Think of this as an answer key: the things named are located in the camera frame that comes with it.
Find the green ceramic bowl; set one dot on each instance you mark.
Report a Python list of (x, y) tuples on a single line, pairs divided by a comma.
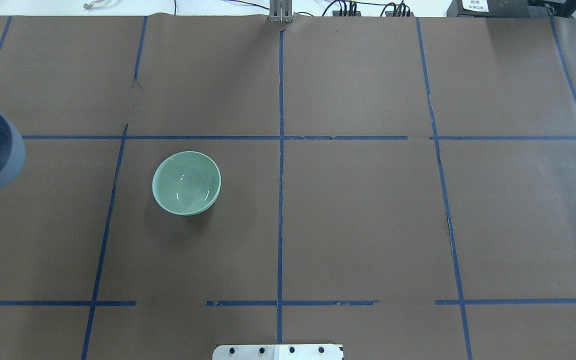
[(186, 183)]

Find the black usb hub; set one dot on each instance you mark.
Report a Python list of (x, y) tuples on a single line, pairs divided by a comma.
[(347, 9), (396, 10)]

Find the black computer box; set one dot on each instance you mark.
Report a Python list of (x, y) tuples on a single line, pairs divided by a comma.
[(515, 9)]

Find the aluminium frame post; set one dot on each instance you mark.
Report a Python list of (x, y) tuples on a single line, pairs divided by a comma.
[(281, 11)]

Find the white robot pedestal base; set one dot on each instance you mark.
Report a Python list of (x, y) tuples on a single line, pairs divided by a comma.
[(325, 351)]

